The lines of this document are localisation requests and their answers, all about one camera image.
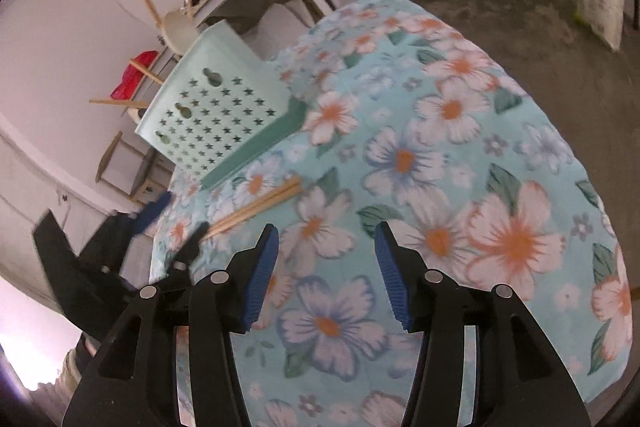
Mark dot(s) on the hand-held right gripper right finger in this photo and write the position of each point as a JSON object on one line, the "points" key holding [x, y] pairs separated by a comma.
{"points": [[392, 282]]}

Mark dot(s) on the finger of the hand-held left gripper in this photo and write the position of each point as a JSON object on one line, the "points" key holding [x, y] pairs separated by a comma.
{"points": [[192, 247], [152, 212]]}

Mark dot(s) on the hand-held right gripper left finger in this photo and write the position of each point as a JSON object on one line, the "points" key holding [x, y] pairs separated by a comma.
{"points": [[260, 282]]}

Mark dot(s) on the white plastic spoon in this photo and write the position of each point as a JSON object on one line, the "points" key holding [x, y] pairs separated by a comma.
{"points": [[137, 114], [180, 32]]}

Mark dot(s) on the mint green utensil holder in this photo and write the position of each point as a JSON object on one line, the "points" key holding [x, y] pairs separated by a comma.
{"points": [[215, 117]]}

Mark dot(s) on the red plastic bag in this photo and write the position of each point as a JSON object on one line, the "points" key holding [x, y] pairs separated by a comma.
{"points": [[125, 89]]}

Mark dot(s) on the floral blue blanket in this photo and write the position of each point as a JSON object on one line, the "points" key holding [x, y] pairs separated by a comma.
{"points": [[450, 157]]}

